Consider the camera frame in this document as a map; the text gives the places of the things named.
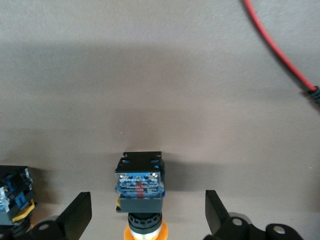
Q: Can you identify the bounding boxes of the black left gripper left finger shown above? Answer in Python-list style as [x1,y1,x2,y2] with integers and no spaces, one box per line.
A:
[27,191,93,240]

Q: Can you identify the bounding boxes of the yellow push button switch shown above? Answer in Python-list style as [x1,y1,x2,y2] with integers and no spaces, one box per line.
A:
[114,150,169,240]
[0,164,38,235]

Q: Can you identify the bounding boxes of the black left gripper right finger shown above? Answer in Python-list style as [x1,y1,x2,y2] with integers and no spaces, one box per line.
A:
[203,189,304,240]

